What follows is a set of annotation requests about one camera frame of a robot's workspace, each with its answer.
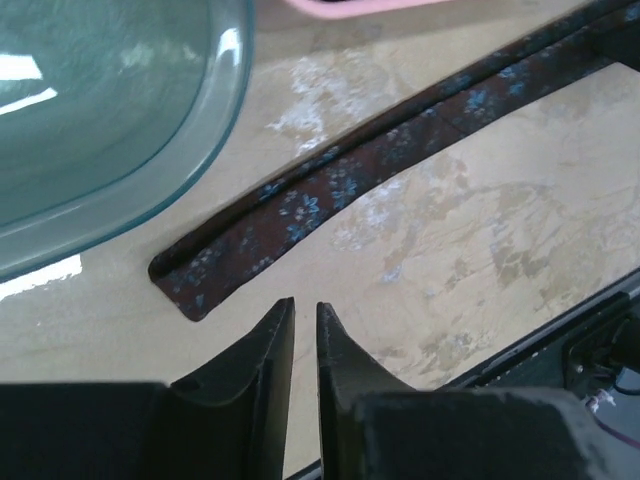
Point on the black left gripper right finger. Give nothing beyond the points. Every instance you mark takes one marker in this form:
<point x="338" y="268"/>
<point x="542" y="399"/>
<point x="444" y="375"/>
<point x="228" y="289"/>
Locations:
<point x="450" y="430"/>

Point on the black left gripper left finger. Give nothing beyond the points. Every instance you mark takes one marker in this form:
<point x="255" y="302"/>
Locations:
<point x="225" y="420"/>

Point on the brown floral necktie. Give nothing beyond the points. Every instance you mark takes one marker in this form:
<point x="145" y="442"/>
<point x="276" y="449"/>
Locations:
<point x="207" y="265"/>

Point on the teal plastic container lid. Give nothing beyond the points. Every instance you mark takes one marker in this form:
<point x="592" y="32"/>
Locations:
<point x="110" y="111"/>

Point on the pink divided organizer tray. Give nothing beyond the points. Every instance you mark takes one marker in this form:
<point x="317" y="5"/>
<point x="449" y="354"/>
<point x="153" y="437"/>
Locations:
<point x="338" y="10"/>

